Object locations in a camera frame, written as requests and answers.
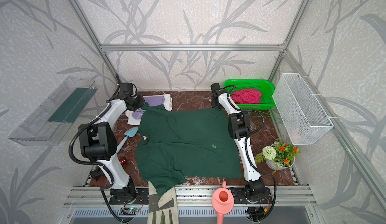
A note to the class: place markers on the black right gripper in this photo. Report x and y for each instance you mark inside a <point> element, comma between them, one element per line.
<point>215,100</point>

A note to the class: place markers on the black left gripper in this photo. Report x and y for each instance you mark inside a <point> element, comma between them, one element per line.
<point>136,102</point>

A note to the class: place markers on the dark green t-shirt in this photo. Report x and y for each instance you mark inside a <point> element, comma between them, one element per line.
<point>180,144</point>

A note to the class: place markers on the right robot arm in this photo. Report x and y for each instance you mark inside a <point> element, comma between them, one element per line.
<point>240,131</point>

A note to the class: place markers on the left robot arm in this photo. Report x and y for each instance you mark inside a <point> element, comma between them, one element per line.
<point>96,144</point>

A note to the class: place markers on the pink crumpled t-shirt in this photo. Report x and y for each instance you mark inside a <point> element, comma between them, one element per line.
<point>246,96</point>

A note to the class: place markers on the light blue garden trowel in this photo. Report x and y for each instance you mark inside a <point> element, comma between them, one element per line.
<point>128,134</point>

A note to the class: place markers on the green plastic basket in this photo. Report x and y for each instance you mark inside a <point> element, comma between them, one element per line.
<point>265,87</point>

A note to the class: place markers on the red spray bottle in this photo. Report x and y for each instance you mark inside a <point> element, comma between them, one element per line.
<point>123,161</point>

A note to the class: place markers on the potted artificial flowers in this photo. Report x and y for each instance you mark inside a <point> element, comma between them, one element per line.
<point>278,156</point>

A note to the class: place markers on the pink watering can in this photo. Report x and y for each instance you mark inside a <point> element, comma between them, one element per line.
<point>222,202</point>

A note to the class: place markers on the beige gardening glove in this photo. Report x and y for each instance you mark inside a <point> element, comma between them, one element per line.
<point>162,209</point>

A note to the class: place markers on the clear plastic wall shelf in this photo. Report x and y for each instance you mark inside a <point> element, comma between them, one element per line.
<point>50,122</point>

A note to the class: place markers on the white wire mesh basket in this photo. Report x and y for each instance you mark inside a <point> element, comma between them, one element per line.
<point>302,114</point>

